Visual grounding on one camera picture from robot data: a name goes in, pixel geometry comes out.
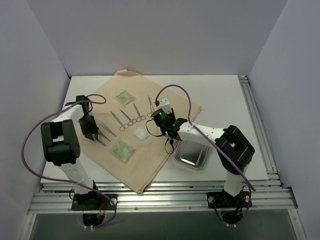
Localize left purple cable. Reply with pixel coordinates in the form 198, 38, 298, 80
20, 93, 118, 229

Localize steel tweezers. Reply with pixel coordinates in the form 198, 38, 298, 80
97, 133, 109, 147
100, 123, 117, 137

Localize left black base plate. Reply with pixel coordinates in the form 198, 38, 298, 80
71, 192, 118, 211

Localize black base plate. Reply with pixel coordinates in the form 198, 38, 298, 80
206, 190, 252, 209
71, 192, 118, 211

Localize upper green gauze packet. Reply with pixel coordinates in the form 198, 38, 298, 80
115, 90, 136, 106

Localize beige cloth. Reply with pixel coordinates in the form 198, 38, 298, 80
68, 71, 201, 193

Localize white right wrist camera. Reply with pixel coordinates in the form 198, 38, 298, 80
155, 97, 173, 114

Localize steel instrument tray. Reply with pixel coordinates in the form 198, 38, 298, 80
173, 141, 210, 170

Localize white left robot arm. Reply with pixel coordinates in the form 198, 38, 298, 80
40, 95, 101, 210

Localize steel needle holder forceps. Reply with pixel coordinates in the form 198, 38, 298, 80
147, 96, 155, 118

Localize lower green gauze packet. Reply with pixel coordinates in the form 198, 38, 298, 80
110, 140, 136, 163

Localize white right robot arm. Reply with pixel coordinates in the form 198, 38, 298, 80
150, 109, 256, 207

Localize green gauze packet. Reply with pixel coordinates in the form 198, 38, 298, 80
115, 90, 136, 106
110, 140, 136, 163

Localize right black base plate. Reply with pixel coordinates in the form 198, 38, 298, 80
206, 190, 252, 209

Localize steel scissors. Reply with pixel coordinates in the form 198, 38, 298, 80
133, 103, 146, 122
110, 111, 129, 132
120, 110, 137, 126

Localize left white gauze pad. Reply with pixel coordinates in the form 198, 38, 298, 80
133, 128, 150, 141

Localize aluminium rail frame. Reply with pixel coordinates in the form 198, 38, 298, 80
26, 75, 298, 216

